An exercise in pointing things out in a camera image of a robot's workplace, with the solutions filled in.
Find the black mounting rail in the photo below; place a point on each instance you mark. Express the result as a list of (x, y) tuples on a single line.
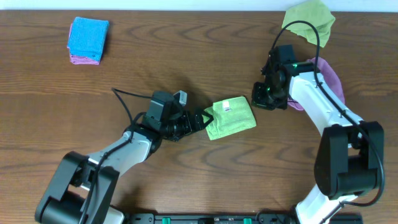
[(261, 218)]

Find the crumpled purple cloth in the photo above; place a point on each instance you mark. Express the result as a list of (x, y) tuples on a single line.
[(331, 78)]

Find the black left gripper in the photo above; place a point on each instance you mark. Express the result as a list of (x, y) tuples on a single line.
[(193, 122)]

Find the folded pink cloth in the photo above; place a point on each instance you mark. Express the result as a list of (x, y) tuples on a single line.
[(81, 59)]

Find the crumpled olive green cloth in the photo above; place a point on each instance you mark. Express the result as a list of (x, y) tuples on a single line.
[(314, 12)]

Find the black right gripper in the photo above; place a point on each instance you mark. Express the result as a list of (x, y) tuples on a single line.
[(261, 96)]

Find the light green cloth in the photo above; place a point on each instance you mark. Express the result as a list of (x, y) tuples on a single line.
[(230, 116)]

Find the folded blue cloth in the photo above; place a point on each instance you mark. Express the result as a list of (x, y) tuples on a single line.
[(87, 37)]

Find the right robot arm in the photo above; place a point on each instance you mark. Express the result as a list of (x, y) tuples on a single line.
[(349, 161)]

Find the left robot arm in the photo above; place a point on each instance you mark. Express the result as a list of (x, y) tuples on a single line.
[(82, 187)]

